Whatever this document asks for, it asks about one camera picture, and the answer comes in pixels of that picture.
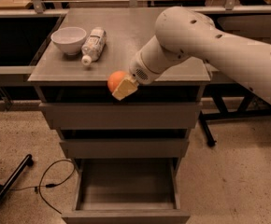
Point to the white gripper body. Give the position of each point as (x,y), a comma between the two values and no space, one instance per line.
(140,71)

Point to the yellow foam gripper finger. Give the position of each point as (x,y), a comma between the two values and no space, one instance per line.
(129,85)

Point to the orange fruit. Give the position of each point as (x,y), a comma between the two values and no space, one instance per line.
(115,79)

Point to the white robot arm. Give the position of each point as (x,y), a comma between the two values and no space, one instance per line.
(181,34)

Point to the grey top drawer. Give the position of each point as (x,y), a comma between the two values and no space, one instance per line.
(120,117)

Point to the grey drawer cabinet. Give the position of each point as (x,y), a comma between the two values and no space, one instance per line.
(62,79)

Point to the grey middle drawer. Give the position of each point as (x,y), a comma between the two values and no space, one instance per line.
(124,148)

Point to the grey open bottom drawer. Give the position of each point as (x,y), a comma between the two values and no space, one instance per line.
(126,191)

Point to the clear plastic water bottle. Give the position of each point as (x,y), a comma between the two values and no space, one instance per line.
(93,46)

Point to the black table stand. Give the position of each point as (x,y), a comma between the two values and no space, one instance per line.
(217,94)

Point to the white ceramic bowl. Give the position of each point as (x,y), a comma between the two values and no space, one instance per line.
(69,40)

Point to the grey plastic bin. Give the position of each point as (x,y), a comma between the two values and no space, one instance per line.
(257,27)

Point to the black chair leg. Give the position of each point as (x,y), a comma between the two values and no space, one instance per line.
(7,184)

